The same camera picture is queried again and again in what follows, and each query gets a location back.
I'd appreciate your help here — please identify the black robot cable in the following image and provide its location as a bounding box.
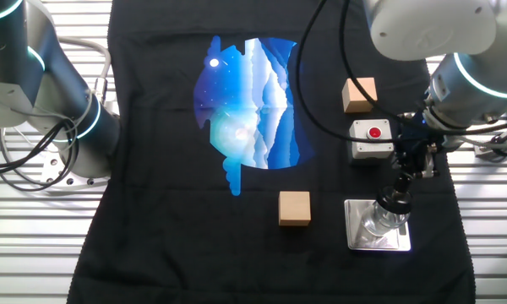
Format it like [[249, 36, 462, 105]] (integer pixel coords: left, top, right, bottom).
[[339, 0, 507, 137], [294, 0, 405, 144]]

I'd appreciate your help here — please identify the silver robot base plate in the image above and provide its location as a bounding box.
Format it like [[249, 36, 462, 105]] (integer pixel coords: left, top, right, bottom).
[[40, 147, 111, 189]]

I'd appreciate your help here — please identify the silver digital scale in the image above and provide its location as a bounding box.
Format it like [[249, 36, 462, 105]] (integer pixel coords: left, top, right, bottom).
[[343, 198, 412, 252]]

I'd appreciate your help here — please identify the black cloth with blue print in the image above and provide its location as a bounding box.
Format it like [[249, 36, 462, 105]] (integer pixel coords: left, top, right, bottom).
[[66, 0, 477, 304]]

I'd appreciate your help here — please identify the light wooden cube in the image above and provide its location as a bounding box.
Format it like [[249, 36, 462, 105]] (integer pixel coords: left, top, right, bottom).
[[341, 77, 379, 114], [278, 190, 312, 227]]

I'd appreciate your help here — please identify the small silver bracket device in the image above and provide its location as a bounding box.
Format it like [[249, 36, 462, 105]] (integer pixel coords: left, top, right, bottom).
[[472, 126, 507, 160]]

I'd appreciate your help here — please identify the white box with red button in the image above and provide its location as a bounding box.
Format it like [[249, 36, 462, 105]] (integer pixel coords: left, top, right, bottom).
[[346, 118, 396, 160]]

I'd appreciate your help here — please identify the clear glass jar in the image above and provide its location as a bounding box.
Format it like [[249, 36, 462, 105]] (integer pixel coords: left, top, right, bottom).
[[361, 200, 411, 236]]

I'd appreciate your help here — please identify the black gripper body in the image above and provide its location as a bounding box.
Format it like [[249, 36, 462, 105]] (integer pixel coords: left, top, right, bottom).
[[395, 111, 443, 166]]

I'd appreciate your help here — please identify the grey cable with metal connector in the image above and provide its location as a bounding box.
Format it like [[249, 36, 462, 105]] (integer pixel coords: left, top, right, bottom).
[[57, 35, 112, 106]]

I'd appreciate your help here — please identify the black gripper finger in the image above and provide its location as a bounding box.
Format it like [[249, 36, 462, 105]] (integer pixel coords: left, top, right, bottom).
[[393, 154, 413, 182], [416, 155, 440, 179]]

